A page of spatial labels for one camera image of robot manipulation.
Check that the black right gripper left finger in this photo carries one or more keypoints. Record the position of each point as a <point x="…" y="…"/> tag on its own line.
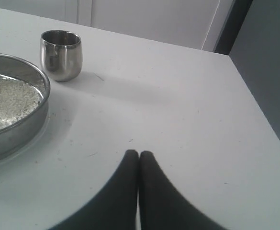
<point x="114" y="206"/>

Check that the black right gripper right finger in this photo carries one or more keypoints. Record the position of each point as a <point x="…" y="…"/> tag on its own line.
<point x="161" y="205"/>

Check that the round stainless steel sieve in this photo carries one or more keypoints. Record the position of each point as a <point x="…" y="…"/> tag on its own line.
<point x="17" y="135"/>

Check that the stainless steel cup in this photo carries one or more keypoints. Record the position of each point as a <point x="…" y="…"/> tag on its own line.
<point x="61" y="55"/>

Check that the yellow grain mixture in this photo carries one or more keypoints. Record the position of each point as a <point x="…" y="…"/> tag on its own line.
<point x="17" y="100"/>

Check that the white cabinet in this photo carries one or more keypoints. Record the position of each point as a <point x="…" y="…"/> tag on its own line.
<point x="190" y="23"/>

